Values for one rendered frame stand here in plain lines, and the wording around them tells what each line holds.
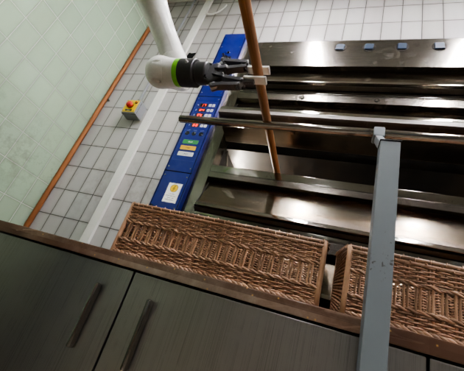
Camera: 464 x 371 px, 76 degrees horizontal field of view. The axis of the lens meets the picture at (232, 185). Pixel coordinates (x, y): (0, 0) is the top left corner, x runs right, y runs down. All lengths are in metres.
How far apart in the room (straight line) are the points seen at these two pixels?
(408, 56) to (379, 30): 0.26
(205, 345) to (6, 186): 1.39
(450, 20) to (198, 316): 1.95
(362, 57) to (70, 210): 1.75
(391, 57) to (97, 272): 1.68
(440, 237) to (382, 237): 0.71
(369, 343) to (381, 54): 1.56
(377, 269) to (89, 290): 0.63
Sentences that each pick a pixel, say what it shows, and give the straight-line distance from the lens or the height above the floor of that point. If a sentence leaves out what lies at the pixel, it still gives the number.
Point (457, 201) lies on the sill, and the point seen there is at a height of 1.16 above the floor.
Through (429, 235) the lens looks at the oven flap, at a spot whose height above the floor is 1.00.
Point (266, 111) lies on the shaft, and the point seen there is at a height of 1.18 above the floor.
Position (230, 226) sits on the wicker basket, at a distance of 0.76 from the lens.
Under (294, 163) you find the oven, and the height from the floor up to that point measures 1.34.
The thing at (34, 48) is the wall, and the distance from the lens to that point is 1.90.
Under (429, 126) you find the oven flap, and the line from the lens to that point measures 1.40.
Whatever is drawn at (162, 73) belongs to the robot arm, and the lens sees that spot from 1.07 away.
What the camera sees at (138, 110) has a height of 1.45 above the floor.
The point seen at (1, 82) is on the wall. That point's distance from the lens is 1.79.
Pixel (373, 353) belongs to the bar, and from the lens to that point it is 0.59.
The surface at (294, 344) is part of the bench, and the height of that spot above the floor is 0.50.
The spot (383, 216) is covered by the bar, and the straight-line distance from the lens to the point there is 0.65.
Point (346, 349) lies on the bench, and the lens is 0.64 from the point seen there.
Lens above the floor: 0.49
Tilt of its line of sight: 25 degrees up
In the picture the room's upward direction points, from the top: 18 degrees clockwise
